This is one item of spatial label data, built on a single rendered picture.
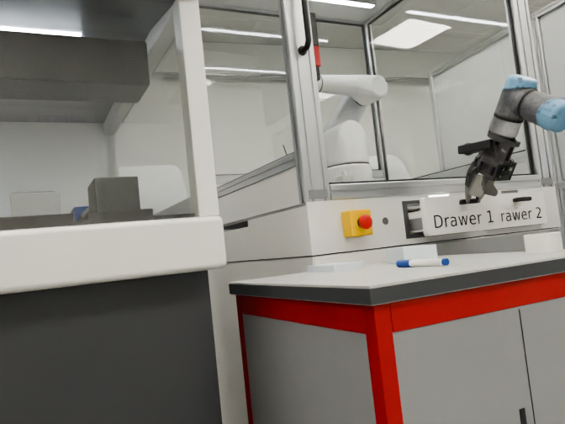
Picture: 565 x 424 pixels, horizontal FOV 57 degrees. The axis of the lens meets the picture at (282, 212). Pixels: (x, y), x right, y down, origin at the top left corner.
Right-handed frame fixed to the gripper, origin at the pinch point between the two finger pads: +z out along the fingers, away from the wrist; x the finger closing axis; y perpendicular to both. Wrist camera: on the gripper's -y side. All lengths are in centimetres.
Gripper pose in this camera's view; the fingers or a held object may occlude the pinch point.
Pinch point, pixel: (472, 197)
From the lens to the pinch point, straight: 159.5
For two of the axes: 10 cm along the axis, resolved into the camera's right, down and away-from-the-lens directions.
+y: 4.2, 4.8, -7.7
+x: 8.9, -0.7, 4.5
